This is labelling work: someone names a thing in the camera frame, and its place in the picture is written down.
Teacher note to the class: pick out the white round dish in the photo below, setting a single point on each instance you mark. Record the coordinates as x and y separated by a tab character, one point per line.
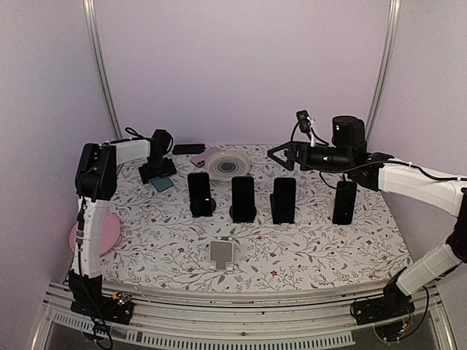
224	165

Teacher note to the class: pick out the front aluminium rail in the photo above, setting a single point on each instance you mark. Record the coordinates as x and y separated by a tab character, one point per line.
310	319

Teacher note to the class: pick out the black clamp phone stand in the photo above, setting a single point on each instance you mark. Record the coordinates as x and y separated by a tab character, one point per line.
282	208

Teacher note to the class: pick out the aluminium frame post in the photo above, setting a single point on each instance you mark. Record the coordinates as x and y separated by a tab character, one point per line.
384	64
98	57

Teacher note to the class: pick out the floral table mat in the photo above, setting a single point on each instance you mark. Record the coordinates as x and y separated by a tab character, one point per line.
162	245

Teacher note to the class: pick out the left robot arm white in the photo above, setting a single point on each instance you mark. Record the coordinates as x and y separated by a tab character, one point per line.
96	184

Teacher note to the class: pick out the pink round object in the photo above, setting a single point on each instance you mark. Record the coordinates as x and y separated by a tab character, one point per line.
110	233

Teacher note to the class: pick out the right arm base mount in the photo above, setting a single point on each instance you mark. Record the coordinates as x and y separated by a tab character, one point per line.
393	303

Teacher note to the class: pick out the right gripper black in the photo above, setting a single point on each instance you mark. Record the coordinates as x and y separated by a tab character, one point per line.
290	163

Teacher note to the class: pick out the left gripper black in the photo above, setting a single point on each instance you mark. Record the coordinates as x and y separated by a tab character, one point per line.
170	168

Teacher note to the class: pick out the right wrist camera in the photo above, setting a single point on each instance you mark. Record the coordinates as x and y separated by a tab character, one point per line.
306	123

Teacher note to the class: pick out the teal phone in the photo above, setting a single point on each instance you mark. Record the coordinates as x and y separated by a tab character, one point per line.
161	184

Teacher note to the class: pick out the blue phone face down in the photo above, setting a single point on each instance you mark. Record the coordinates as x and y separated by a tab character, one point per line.
199	186

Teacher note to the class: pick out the black round folding stand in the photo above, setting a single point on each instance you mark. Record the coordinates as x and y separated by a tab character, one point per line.
203	207

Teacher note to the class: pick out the pink phone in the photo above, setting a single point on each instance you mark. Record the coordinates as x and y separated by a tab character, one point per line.
200	159

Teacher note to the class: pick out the left aluminium frame post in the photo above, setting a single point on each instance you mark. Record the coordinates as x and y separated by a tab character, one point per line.
98	57

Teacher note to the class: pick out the small black phone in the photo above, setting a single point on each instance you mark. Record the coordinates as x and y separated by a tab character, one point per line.
285	186

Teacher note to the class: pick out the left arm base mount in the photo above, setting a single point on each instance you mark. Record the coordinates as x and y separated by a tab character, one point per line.
106	306

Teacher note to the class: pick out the right aluminium frame post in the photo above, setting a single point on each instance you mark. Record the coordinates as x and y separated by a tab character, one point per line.
384	64

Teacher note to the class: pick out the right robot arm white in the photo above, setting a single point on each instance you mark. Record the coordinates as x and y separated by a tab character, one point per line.
433	203

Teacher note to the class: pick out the silver folding phone stand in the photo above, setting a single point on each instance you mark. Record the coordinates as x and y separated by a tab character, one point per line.
221	254

